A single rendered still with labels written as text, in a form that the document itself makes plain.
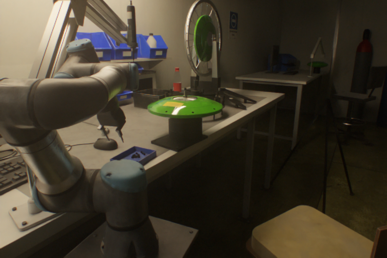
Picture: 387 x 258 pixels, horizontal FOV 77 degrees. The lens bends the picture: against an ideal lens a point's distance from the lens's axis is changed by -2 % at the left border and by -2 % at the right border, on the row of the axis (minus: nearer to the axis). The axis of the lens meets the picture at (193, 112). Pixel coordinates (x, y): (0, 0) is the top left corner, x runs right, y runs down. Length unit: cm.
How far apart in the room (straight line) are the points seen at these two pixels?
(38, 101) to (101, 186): 23
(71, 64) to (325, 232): 103
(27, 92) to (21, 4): 127
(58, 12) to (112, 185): 48
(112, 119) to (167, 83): 163
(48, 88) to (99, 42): 135
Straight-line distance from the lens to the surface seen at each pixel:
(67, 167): 52
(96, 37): 174
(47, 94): 38
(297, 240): 108
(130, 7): 126
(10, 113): 41
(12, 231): 70
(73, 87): 39
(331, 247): 110
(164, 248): 65
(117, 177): 51
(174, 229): 70
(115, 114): 76
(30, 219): 71
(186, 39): 159
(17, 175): 91
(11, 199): 83
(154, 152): 91
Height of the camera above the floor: 129
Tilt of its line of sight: 14 degrees down
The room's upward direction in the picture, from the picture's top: straight up
